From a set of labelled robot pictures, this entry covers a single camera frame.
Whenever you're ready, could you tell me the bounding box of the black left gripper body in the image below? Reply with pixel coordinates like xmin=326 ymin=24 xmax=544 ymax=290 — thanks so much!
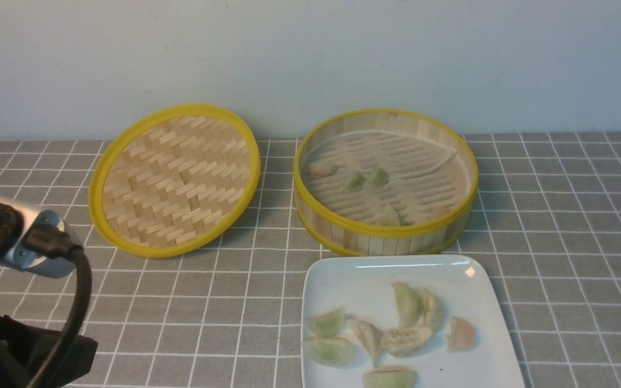
xmin=0 ymin=288 xmax=99 ymax=388

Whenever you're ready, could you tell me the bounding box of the large green dumpling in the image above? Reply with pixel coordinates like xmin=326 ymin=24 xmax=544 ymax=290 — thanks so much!
xmin=362 ymin=366 xmax=418 ymax=387

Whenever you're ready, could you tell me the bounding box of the green dumpling plate left upper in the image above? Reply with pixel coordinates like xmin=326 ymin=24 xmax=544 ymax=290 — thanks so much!
xmin=305 ymin=307 xmax=347 ymax=337

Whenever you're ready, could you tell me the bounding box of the green dumpling plate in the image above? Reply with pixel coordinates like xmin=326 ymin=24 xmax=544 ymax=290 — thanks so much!
xmin=301 ymin=337 xmax=356 ymax=368
xmin=305 ymin=307 xmax=347 ymax=337
xmin=391 ymin=282 xmax=423 ymax=328

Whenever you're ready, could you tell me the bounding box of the green dumpling plate left lower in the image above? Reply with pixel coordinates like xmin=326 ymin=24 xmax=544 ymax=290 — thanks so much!
xmin=301 ymin=337 xmax=356 ymax=368

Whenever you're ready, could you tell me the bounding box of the white square plate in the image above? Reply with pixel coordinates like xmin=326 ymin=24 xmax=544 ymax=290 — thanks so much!
xmin=301 ymin=254 xmax=525 ymax=387

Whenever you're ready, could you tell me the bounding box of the white dumpling plate centre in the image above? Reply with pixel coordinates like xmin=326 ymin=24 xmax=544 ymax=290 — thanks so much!
xmin=347 ymin=318 xmax=383 ymax=366

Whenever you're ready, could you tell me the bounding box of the white dumpling plate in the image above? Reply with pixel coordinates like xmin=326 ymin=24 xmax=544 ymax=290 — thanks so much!
xmin=419 ymin=288 xmax=445 ymax=332
xmin=347 ymin=318 xmax=383 ymax=366
xmin=379 ymin=325 xmax=434 ymax=358

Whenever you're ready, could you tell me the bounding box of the white dumpling plate lower right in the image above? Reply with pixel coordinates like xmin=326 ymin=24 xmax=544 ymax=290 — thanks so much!
xmin=379 ymin=325 xmax=434 ymax=358

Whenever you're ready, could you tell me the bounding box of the white dumpling plate upper right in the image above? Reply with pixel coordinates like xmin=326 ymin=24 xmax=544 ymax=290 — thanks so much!
xmin=419 ymin=288 xmax=445 ymax=332

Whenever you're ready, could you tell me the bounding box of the bamboo steamer lid yellow rim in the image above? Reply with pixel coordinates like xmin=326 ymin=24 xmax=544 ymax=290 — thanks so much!
xmin=88 ymin=104 xmax=261 ymax=259

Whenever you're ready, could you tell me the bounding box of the small green dumpling left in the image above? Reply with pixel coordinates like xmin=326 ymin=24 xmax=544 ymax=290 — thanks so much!
xmin=343 ymin=170 xmax=365 ymax=192

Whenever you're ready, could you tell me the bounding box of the small green dumpling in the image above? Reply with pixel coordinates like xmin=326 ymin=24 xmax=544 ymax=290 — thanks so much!
xmin=367 ymin=167 xmax=389 ymax=189
xmin=343 ymin=170 xmax=365 ymax=192

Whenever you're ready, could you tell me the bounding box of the pale green dumpling front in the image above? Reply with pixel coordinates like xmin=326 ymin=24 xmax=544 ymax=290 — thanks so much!
xmin=379 ymin=205 xmax=403 ymax=227

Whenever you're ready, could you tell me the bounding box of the small green dumpling right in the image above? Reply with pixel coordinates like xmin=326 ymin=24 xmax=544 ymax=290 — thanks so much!
xmin=367 ymin=167 xmax=389 ymax=189

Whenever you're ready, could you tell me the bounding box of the bamboo steamer basket yellow rim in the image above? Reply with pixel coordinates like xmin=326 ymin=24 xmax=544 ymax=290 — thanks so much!
xmin=293 ymin=108 xmax=480 ymax=256

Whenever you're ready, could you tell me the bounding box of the grey checked tablecloth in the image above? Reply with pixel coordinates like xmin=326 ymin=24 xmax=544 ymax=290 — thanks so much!
xmin=0 ymin=132 xmax=621 ymax=387

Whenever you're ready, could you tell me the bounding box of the black camera cable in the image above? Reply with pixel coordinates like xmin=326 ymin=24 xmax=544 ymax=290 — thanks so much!
xmin=22 ymin=224 xmax=93 ymax=388

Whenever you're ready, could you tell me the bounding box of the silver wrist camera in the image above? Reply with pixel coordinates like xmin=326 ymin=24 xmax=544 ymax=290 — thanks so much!
xmin=0 ymin=196 xmax=77 ymax=279

